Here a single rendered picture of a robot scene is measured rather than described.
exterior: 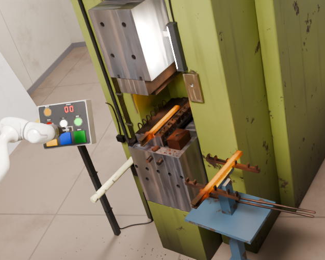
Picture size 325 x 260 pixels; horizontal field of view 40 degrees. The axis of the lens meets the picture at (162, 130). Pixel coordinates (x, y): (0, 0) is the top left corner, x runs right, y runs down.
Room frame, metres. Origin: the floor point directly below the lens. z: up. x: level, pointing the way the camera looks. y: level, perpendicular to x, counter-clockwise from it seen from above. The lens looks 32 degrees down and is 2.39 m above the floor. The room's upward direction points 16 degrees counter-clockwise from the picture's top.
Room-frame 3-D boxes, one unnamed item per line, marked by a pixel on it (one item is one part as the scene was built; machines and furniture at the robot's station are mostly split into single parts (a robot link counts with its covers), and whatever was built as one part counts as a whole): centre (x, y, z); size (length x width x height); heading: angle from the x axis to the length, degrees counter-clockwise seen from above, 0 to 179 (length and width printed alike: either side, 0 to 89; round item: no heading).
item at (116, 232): (2.57, 0.55, 0.54); 0.04 x 0.04 x 1.08; 47
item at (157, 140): (2.41, -0.05, 0.96); 0.42 x 0.20 x 0.09; 137
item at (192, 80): (2.14, -0.23, 1.27); 0.09 x 0.02 x 0.17; 47
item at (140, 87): (2.41, -0.05, 1.32); 0.42 x 0.20 x 0.10; 137
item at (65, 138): (2.46, 0.60, 1.01); 0.07 x 0.05 x 0.07; 72
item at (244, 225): (1.78, -0.23, 0.67); 0.40 x 0.30 x 0.02; 45
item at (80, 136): (2.42, 0.50, 1.01); 0.07 x 0.05 x 0.07; 72
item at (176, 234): (2.38, -0.10, 0.23); 0.56 x 0.38 x 0.47; 137
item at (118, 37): (2.38, -0.08, 1.56); 0.42 x 0.39 x 0.40; 137
